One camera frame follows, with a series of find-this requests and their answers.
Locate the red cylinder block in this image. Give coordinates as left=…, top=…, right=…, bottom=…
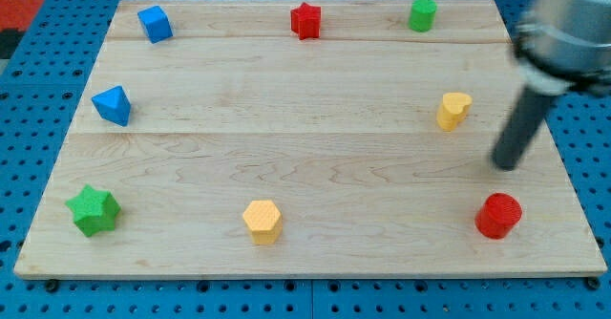
left=474, top=193, right=522, bottom=240

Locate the red star block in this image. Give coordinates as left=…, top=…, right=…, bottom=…
left=290, top=2, right=322, bottom=40

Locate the green cylinder block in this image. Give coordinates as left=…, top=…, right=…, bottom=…
left=408, top=0, right=437, bottom=32

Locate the blue cube block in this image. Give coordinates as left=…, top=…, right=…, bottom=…
left=137, top=6, right=173, bottom=44

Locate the blue triangle block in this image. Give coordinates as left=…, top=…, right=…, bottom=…
left=92, top=86, right=131, bottom=127

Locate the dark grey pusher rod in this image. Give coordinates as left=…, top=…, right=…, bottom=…
left=491, top=85, right=557, bottom=171

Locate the green star block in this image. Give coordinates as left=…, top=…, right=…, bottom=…
left=65, top=184, right=121, bottom=237

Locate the yellow heart block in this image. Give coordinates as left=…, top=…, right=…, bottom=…
left=436, top=92, right=473, bottom=132

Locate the yellow hexagon block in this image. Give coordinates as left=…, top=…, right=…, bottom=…
left=242, top=200, right=283, bottom=245

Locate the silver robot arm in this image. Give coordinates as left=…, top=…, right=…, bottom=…
left=491, top=0, right=610, bottom=171

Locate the wooden board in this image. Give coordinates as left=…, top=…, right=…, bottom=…
left=14, top=0, right=607, bottom=280

